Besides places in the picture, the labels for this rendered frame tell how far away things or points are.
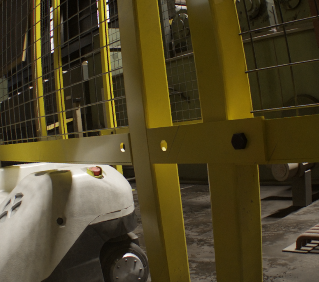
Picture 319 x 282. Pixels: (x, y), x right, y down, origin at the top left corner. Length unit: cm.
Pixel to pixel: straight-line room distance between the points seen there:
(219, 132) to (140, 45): 20
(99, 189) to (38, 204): 16
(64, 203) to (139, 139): 32
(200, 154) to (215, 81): 9
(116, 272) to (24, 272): 26
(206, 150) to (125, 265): 56
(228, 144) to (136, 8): 27
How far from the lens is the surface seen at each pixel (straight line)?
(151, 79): 65
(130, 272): 107
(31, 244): 90
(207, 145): 54
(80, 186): 94
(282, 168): 177
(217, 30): 53
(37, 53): 376
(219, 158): 53
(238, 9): 284
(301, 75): 248
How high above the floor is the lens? 45
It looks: 1 degrees down
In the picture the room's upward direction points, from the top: 7 degrees counter-clockwise
